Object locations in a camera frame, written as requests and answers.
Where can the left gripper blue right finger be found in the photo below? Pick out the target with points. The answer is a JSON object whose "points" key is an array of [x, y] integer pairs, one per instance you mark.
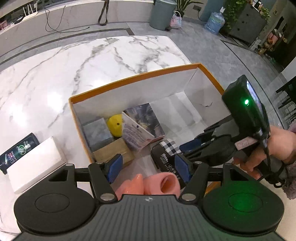
{"points": [[183, 167]]}

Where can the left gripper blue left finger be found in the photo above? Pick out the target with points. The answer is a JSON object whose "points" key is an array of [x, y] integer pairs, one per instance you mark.
{"points": [[113, 167]]}

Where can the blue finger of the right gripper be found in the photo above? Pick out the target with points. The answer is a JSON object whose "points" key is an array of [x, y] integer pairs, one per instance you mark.
{"points": [[189, 147]]}

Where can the brown cardboard box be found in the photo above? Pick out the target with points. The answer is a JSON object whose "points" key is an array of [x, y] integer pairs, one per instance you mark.
{"points": [[118, 146]]}

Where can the plaid glasses case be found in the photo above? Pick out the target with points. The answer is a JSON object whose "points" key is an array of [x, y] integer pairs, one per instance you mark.
{"points": [[163, 156]]}

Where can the pink pump bottle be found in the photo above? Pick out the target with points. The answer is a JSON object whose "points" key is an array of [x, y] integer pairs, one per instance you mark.
{"points": [[131, 187], [164, 183]]}

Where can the white shampoo tube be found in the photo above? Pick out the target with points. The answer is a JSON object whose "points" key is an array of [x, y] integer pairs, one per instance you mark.
{"points": [[135, 136]]}

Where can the clear plastic cube box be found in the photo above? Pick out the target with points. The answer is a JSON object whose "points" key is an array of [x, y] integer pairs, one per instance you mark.
{"points": [[97, 134]]}

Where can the yellow tape measure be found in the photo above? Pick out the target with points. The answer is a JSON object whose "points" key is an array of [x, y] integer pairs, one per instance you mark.
{"points": [[114, 123]]}

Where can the dark photo card box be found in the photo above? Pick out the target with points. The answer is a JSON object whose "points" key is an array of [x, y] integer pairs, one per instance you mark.
{"points": [[145, 116]]}

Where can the black Clear shampoo bottle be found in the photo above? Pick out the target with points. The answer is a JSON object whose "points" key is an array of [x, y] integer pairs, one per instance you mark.
{"points": [[18, 150]]}

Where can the person right hand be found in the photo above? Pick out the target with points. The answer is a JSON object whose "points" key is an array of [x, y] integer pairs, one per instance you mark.
{"points": [[281, 145]]}

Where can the orange cardboard box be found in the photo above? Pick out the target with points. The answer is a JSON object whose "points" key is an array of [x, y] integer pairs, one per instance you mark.
{"points": [[185, 99]]}

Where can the white rectangular box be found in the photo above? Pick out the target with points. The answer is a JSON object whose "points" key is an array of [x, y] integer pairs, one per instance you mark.
{"points": [[36, 165]]}

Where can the dark grey cabinet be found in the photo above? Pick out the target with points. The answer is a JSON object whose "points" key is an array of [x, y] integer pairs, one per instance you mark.
{"points": [[248, 25]]}

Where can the blue water jug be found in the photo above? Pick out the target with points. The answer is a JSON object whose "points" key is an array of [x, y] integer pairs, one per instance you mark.
{"points": [[215, 22]]}

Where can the climbing plant on cabinet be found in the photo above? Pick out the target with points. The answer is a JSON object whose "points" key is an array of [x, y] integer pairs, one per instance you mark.
{"points": [[234, 8]]}

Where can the pastel woven bag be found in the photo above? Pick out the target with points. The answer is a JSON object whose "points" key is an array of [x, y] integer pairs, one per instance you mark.
{"points": [[176, 20]]}

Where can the grey trash bin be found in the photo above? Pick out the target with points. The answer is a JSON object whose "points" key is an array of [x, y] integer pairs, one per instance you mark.
{"points": [[162, 12]]}

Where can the potted plant by bin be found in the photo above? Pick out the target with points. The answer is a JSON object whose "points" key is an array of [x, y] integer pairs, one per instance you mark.
{"points": [[183, 4]]}

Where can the white wifi router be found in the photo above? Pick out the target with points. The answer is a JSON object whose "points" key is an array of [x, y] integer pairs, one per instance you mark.
{"points": [[29, 11]]}

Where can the brown camera with strap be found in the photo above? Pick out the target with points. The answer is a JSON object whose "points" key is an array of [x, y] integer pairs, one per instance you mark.
{"points": [[102, 20]]}

